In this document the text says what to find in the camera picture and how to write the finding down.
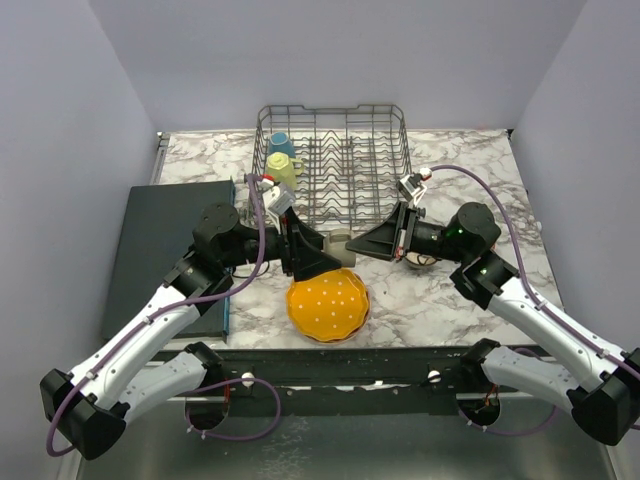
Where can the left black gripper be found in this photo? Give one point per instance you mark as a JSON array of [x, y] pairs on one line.
[[310, 262]]

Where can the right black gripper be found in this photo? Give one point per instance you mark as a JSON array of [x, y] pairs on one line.
[[390, 238]]

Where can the grey ceramic mug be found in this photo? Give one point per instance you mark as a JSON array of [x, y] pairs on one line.
[[334, 244]]

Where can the brown patterned bowl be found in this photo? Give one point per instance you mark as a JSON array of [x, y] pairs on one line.
[[420, 261]]

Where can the light green ceramic mug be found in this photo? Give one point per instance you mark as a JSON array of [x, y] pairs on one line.
[[284, 169]]

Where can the blue ceramic mug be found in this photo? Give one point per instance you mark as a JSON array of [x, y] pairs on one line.
[[280, 142]]

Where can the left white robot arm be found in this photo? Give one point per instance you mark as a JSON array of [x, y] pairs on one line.
[[90, 406]]

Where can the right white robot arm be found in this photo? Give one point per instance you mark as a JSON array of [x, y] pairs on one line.
[[592, 379]]

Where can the yellow polka dot plate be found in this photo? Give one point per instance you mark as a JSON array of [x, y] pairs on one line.
[[326, 307]]

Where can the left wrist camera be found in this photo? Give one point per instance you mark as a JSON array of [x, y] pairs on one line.
[[277, 198]]

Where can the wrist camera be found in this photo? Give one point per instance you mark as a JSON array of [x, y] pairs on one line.
[[412, 186], [277, 198]]

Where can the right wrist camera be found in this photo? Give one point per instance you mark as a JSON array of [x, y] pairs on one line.
[[412, 186]]

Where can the grey wire dish rack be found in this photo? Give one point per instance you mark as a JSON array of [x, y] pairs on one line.
[[353, 157]]

